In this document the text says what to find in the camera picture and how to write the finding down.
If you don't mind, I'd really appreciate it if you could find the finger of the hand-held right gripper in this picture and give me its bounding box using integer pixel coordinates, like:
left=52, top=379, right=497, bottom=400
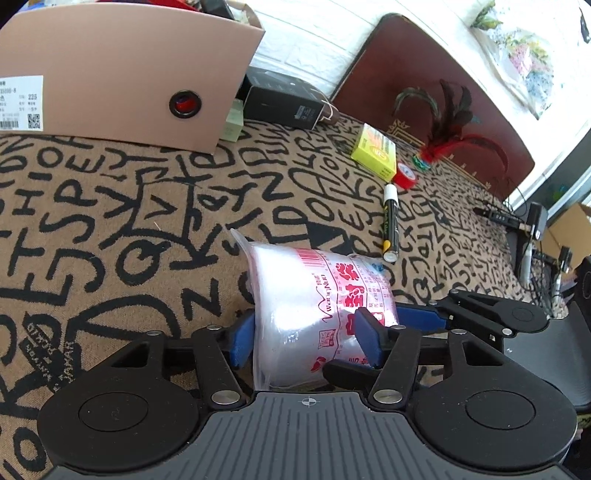
left=322, top=340, right=505, bottom=385
left=396, top=288, right=551, bottom=334

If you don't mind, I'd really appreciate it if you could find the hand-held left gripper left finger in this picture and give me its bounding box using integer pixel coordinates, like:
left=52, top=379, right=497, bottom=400
left=88, top=316, right=256, bottom=410

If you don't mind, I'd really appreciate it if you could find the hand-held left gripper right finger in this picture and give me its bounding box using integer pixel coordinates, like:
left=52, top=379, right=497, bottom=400
left=353, top=308, right=523, bottom=410

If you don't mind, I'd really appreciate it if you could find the pack of clear zip bags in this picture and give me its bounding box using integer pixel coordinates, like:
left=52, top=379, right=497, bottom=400
left=230, top=228, right=400, bottom=389

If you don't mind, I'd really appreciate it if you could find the large cardboard box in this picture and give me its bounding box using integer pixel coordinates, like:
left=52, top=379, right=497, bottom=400
left=0, top=0, right=267, bottom=156

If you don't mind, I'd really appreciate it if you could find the black tripod stand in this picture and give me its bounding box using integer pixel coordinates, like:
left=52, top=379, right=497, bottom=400
left=473, top=202, right=574, bottom=320

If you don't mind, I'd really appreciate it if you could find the brown cardboard carton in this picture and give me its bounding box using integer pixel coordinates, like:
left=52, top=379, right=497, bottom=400
left=549, top=202, right=591, bottom=260

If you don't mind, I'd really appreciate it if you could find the white-capped black marker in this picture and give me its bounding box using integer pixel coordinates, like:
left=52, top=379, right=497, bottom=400
left=382, top=183, right=400, bottom=264

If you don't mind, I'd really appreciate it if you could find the red tape roll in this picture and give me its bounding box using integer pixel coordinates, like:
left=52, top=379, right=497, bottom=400
left=394, top=162, right=417, bottom=190

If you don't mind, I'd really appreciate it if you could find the letter printed blanket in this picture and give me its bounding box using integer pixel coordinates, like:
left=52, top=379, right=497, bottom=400
left=0, top=111, right=578, bottom=480

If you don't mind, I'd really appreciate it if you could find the red feather shuttlecock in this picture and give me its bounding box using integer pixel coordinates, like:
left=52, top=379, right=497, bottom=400
left=394, top=78, right=509, bottom=175

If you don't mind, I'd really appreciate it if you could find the yellow box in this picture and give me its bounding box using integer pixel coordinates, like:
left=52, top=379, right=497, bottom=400
left=350, top=122, right=398, bottom=182

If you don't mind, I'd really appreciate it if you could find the small pale green box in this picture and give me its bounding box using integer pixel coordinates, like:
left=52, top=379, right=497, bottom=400
left=219, top=99, right=246, bottom=144

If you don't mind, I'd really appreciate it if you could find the black product box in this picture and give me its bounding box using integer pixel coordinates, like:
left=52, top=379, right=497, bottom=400
left=242, top=68, right=327, bottom=131

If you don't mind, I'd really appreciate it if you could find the floral plastic bag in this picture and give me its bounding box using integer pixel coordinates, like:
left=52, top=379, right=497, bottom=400
left=470, top=0, right=556, bottom=121

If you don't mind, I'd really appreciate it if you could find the brown wooden headboard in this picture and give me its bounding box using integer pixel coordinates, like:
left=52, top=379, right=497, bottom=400
left=329, top=12, right=537, bottom=205

